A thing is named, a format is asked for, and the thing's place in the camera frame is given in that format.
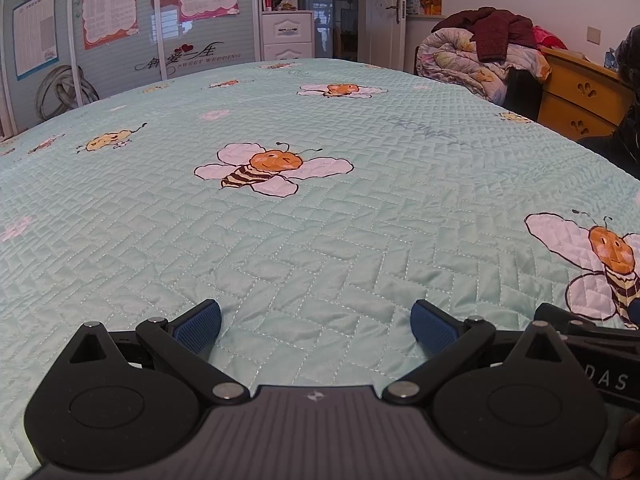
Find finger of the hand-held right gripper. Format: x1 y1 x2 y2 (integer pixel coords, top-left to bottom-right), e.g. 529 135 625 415
534 300 640 337

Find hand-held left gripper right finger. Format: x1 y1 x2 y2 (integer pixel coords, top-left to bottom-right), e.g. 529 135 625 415
382 299 576 407

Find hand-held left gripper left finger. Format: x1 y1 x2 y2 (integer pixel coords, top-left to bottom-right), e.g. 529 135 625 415
57 299 250 407

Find person's right hand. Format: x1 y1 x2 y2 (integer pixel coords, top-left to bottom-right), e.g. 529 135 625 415
607 405 640 480

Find bee-print quilted bedspread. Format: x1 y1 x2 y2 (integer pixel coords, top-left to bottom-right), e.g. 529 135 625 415
0 56 640 480

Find black puffer jacket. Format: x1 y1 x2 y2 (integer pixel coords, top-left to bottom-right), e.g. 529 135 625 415
580 25 640 181

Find yellow wooden dresser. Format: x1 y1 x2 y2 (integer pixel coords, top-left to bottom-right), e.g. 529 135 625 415
537 46 637 142

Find wardrobe with sliding doors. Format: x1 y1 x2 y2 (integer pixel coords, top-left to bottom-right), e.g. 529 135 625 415
0 0 262 143

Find rolled floral quilt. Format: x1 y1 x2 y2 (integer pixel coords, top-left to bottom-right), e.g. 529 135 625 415
416 27 552 107

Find pink cloth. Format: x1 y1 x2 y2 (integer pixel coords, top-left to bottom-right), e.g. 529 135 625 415
531 25 570 52

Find dark red jacket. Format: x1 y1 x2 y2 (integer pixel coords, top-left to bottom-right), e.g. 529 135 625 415
431 6 540 64

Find white drawer cabinet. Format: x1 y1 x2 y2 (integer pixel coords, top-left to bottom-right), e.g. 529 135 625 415
260 10 316 62

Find white door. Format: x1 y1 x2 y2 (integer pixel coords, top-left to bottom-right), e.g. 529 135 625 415
357 0 407 73

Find orange packets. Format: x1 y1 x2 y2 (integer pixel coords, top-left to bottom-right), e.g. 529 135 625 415
407 0 444 17

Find orange-framed poster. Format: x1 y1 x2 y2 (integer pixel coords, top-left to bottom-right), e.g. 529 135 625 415
80 0 141 52

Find blue-framed poster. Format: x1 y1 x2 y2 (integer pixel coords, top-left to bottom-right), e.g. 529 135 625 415
12 0 59 81

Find grey coiled hose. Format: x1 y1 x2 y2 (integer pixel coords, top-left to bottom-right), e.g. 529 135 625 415
34 64 101 122

